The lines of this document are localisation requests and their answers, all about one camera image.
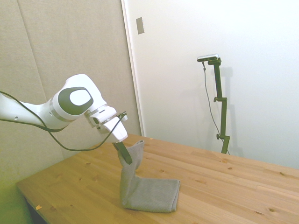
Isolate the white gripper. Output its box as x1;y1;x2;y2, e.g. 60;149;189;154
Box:
86;112;133;164

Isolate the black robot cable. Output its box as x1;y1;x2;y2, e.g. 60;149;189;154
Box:
0;91;127;151

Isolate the white door frame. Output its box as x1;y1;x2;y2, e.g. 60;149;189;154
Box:
121;0;146;137

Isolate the silver exterior camera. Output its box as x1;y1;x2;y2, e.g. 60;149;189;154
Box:
197;53;221;63

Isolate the grey textured towel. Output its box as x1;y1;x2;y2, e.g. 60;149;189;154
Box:
119;139;181;214

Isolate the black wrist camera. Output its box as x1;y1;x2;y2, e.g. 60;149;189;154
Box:
116;111;129;122

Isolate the grey wall plate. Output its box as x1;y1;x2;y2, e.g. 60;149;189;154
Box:
135;16;145;35

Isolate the dark green camera stand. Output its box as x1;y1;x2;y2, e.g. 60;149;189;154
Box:
207;58;231;154

